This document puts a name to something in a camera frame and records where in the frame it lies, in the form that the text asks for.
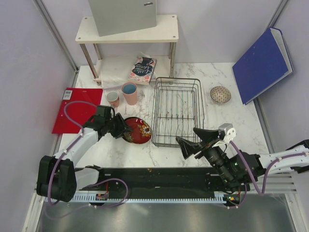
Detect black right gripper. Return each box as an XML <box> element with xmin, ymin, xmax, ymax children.
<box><xmin>174</xmin><ymin>128</ymin><xmax>233</xmax><ymax>184</ymax></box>

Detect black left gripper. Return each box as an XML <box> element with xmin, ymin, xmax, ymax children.
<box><xmin>105</xmin><ymin>113</ymin><xmax>133</xmax><ymax>139</ymax></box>

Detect dark brown plate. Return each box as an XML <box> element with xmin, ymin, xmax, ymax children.
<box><xmin>123</xmin><ymin>117</ymin><xmax>152</xmax><ymax>144</ymax></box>

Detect pink plastic tumbler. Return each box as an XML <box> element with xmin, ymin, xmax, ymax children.
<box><xmin>122</xmin><ymin>82</ymin><xmax>138</xmax><ymax>105</ymax></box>

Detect pink ceramic mug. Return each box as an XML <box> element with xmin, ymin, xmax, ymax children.
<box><xmin>106</xmin><ymin>91</ymin><xmax>120</xmax><ymax>108</ymax></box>

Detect blue plastic tumbler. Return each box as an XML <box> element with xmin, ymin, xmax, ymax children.
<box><xmin>122</xmin><ymin>83</ymin><xmax>137</xmax><ymax>95</ymax></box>

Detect brown patterned bowl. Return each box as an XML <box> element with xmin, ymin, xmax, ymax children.
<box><xmin>210</xmin><ymin>86</ymin><xmax>231</xmax><ymax>103</ymax></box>

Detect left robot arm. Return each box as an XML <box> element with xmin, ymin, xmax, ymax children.
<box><xmin>36</xmin><ymin>105</ymin><xmax>133</xmax><ymax>205</ymax></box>

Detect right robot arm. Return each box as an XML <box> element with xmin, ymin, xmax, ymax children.
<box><xmin>176</xmin><ymin>123</ymin><xmax>309</xmax><ymax>195</ymax></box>

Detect red folder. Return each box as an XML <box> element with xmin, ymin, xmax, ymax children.
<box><xmin>52</xmin><ymin>88</ymin><xmax>103</xmax><ymax>134</ymax></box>

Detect clear plastic sleeve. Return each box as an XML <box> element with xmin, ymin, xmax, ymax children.
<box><xmin>97</xmin><ymin>51</ymin><xmax>149</xmax><ymax>90</ymax></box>

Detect floral cover book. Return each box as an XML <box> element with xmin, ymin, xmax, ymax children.
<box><xmin>128</xmin><ymin>56</ymin><xmax>157</xmax><ymax>85</ymax></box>

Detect white shelf stand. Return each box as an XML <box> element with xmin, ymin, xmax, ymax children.
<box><xmin>75</xmin><ymin>14</ymin><xmax>179</xmax><ymax>83</ymax></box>

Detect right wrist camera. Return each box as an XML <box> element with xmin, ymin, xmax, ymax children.
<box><xmin>213</xmin><ymin>123</ymin><xmax>236</xmax><ymax>147</ymax></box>

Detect black wire dish rack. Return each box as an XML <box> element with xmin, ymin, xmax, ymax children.
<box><xmin>151</xmin><ymin>77</ymin><xmax>205</xmax><ymax>148</ymax></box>

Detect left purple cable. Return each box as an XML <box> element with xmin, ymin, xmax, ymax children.
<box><xmin>43</xmin><ymin>101</ymin><xmax>127</xmax><ymax>219</ymax></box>

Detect white cable duct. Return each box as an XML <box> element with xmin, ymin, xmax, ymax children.
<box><xmin>72</xmin><ymin>190</ymin><xmax>249</xmax><ymax>203</ymax></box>

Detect blue ring binder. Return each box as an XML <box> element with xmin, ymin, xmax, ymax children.
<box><xmin>232</xmin><ymin>27</ymin><xmax>294</xmax><ymax>105</ymax></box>

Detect grey ring binder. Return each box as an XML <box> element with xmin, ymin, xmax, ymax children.
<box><xmin>89</xmin><ymin>0</ymin><xmax>157</xmax><ymax>36</ymax></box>

